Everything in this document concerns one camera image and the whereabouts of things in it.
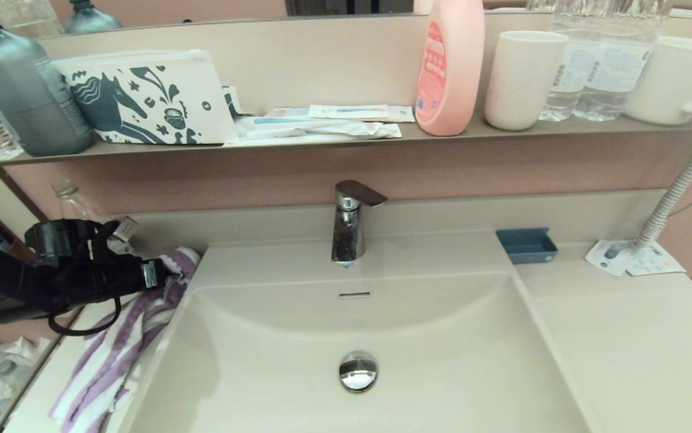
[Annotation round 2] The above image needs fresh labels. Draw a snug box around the grey bottle with teal cap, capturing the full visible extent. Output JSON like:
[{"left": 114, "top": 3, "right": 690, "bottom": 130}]
[{"left": 0, "top": 0, "right": 96, "bottom": 156}]

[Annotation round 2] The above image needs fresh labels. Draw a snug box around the chrome faucet with dark handle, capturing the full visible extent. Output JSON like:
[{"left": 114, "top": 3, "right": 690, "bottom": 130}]
[{"left": 332, "top": 180, "right": 388, "bottom": 269}]

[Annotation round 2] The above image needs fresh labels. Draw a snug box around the small beige toiletry packet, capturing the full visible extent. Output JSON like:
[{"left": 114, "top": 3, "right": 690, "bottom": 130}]
[{"left": 308, "top": 104, "right": 389, "bottom": 120}]

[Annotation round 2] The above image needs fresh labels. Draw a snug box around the pink lotion bottle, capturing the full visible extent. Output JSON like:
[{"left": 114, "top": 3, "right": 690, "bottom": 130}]
[{"left": 415, "top": 0, "right": 486, "bottom": 137}]

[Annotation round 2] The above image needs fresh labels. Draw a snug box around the white printed paper leaflet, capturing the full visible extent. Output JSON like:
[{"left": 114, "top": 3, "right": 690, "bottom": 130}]
[{"left": 626, "top": 242, "right": 687, "bottom": 277}]

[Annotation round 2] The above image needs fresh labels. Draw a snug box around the capless clear plastic bottle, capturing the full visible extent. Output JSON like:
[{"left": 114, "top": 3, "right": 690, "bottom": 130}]
[{"left": 51, "top": 180, "right": 115, "bottom": 223}]

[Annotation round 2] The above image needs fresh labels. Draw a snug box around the beige rectangular sink basin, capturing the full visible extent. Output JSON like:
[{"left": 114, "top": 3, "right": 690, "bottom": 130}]
[{"left": 119, "top": 232, "right": 599, "bottom": 433}]

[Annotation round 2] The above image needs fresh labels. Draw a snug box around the wall mirror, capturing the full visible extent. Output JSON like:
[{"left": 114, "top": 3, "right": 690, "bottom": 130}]
[{"left": 0, "top": 0, "right": 692, "bottom": 41}]

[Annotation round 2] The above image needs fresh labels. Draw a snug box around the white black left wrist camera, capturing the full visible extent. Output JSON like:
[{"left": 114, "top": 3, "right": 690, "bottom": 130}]
[{"left": 105, "top": 215, "right": 139, "bottom": 256}]

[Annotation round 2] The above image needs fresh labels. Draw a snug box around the brown wall shelf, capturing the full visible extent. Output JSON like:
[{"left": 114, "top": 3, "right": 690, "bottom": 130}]
[{"left": 0, "top": 113, "right": 692, "bottom": 170}]

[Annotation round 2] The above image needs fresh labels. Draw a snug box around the white pouch with blue horse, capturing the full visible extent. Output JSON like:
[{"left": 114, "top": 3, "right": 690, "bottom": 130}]
[{"left": 53, "top": 48, "right": 239, "bottom": 145}]

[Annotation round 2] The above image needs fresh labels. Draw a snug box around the blue soap tray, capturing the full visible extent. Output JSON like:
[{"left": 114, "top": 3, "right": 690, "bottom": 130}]
[{"left": 496, "top": 227, "right": 558, "bottom": 265}]

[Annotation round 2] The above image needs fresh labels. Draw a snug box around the white mug with handle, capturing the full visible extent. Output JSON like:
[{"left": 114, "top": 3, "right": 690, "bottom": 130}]
[{"left": 623, "top": 35, "right": 692, "bottom": 126}]

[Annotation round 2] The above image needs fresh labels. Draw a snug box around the crumpled white toiletry packet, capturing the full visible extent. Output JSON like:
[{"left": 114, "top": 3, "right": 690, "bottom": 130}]
[{"left": 235, "top": 116, "right": 403, "bottom": 142}]

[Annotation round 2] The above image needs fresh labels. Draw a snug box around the white coiled hose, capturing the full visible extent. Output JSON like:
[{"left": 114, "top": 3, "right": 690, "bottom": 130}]
[{"left": 634, "top": 138, "right": 692, "bottom": 250}]

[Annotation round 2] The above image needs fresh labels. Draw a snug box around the small white blue printed packet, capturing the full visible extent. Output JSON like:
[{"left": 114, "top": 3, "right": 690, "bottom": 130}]
[{"left": 223, "top": 85, "right": 252, "bottom": 117}]

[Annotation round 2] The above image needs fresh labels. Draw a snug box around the flat white toiletry packet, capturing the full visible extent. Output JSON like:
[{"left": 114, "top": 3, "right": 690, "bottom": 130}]
[{"left": 226, "top": 134, "right": 386, "bottom": 147}]

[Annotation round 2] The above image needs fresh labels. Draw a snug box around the chrome drain stopper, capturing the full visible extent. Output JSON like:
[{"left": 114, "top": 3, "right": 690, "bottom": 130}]
[{"left": 339, "top": 351, "right": 378, "bottom": 393}]

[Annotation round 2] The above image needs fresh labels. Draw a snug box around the purple white striped towel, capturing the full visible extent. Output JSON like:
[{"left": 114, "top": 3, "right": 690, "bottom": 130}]
[{"left": 50, "top": 247, "right": 201, "bottom": 433}]

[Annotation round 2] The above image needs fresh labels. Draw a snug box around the white handleless cup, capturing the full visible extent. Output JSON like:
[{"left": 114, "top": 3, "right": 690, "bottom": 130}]
[{"left": 484, "top": 31, "right": 569, "bottom": 131}]

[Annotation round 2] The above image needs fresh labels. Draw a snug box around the brown hanging holder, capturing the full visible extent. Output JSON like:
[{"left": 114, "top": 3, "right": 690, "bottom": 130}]
[{"left": 0, "top": 206, "right": 37, "bottom": 263}]

